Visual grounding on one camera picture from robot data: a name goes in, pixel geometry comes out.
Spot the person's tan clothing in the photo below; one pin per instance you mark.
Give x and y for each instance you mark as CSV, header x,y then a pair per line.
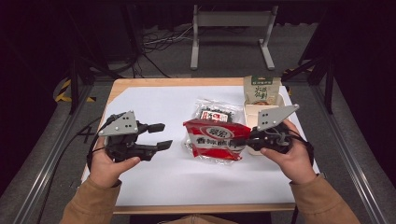
x,y
202,220

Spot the yellow and black hazard tape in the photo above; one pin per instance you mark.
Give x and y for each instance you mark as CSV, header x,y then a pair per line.
x,y
63,90

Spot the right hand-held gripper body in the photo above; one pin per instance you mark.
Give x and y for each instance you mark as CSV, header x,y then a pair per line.
x,y
272,116

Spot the cream divided plastic box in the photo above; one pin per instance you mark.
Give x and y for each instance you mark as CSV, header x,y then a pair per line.
x,y
251,116

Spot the black metal stand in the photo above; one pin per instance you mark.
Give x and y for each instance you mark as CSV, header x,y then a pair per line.
x,y
73,84
329,84

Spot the red seasoning packet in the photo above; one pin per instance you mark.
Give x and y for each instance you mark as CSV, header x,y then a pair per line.
x,y
211,140

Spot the person's right hand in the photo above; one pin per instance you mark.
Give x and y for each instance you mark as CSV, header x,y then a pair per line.
x,y
297,161

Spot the clear dried seaweed packet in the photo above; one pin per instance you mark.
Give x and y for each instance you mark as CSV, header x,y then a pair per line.
x,y
229,113

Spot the white paper sheet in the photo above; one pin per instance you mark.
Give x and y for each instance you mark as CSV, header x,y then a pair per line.
x,y
174,102

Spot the white metal stand frame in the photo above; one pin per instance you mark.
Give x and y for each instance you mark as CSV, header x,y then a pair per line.
x,y
232,18

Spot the aluminium rail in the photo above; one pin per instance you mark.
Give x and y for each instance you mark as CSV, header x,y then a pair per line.
x,y
46,168
348,161

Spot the green and beige seasoning packet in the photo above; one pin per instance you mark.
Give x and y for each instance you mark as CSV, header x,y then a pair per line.
x,y
262,90

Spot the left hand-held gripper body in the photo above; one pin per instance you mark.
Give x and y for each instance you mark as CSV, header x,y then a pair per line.
x,y
121,126

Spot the person's left hand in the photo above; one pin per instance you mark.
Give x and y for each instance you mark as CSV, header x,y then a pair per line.
x,y
106,169

